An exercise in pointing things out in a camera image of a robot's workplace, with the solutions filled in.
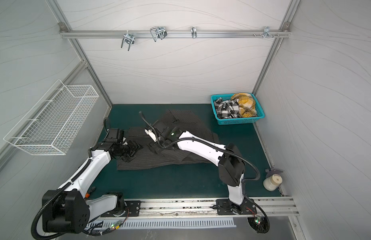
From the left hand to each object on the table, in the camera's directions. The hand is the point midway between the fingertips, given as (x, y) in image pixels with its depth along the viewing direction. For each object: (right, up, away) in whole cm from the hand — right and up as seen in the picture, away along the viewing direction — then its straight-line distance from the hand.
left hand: (143, 147), depth 84 cm
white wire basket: (-38, +14, -16) cm, 43 cm away
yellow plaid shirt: (+68, +26, +20) cm, 76 cm away
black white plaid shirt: (+54, +23, +20) cm, 62 cm away
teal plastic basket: (+77, +20, +20) cm, 82 cm away
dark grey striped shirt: (+25, +14, +27) cm, 39 cm away
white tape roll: (+69, -16, -9) cm, 71 cm away
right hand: (+9, +4, -4) cm, 11 cm away
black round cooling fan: (+62, -36, -12) cm, 72 cm away
